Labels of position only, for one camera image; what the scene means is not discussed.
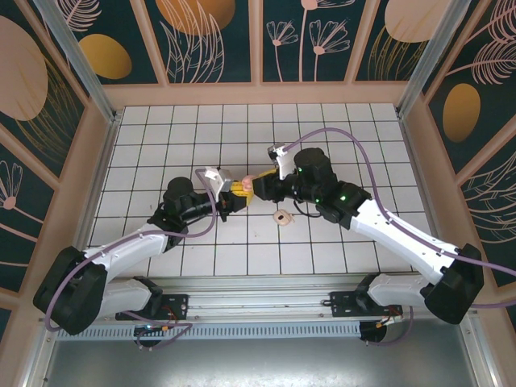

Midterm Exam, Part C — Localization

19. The pink earbud charging case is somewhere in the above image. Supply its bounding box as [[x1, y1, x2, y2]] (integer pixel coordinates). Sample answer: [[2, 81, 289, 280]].
[[272, 208, 298, 227]]

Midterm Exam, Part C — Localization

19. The grey metal base sheet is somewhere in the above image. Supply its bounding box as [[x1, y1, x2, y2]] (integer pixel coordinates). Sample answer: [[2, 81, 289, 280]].
[[23, 322, 499, 387]]

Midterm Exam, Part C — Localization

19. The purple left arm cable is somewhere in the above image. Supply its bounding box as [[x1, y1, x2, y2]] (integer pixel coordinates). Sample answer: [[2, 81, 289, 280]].
[[44, 167, 221, 352]]

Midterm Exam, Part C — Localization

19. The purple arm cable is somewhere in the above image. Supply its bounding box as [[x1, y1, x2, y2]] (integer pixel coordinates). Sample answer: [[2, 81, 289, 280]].
[[44, 167, 221, 352], [281, 127, 516, 347]]

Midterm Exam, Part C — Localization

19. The thin black right gripper cable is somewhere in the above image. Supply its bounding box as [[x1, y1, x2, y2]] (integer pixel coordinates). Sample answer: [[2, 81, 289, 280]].
[[292, 199, 323, 219]]

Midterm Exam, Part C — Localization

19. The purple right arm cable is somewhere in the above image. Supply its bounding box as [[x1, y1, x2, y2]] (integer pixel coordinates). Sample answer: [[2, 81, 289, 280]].
[[281, 127, 516, 347]]

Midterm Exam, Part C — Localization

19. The aluminium side rail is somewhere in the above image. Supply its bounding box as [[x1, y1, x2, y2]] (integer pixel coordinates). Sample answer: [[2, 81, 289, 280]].
[[64, 114, 122, 293], [397, 112, 452, 283]]

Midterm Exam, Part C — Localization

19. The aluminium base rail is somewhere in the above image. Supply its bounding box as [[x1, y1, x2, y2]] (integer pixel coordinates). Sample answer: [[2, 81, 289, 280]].
[[40, 276, 481, 323]]

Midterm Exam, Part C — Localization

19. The red and orange wire bundle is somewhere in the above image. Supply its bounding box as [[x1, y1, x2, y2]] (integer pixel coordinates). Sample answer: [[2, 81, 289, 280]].
[[377, 308, 404, 328], [135, 306, 182, 335]]

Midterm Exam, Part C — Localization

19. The grey slotted cable duct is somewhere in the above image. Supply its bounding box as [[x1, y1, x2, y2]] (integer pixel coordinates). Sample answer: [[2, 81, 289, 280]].
[[54, 322, 362, 343]]

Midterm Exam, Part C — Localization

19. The aluminium corner post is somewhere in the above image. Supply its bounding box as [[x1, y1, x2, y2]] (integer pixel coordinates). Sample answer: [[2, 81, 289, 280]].
[[397, 0, 463, 118], [34, 0, 122, 124]]

